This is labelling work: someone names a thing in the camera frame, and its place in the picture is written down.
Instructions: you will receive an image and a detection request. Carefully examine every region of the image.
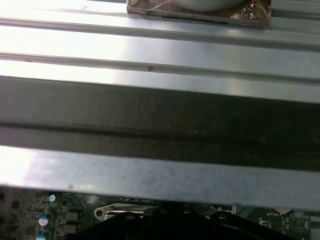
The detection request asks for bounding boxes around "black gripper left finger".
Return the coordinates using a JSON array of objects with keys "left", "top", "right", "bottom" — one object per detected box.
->
[{"left": 74, "top": 202, "right": 182, "bottom": 240}]

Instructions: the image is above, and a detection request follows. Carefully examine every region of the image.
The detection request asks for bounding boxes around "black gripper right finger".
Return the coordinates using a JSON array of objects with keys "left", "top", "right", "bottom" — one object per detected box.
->
[{"left": 181, "top": 202, "right": 299, "bottom": 240}]

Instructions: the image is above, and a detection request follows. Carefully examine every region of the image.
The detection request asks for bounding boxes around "silver cpu locking lever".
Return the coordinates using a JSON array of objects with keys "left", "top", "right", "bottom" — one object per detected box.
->
[{"left": 107, "top": 210, "right": 146, "bottom": 216}]

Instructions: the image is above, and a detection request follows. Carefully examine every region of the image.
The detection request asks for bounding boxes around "black open pc case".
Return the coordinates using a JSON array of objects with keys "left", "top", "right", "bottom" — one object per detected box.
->
[{"left": 0, "top": 74, "right": 320, "bottom": 210}]

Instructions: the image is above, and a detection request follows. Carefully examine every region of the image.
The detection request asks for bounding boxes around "green motherboard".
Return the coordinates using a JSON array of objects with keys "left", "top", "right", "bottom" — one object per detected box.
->
[{"left": 0, "top": 186, "right": 320, "bottom": 240}]

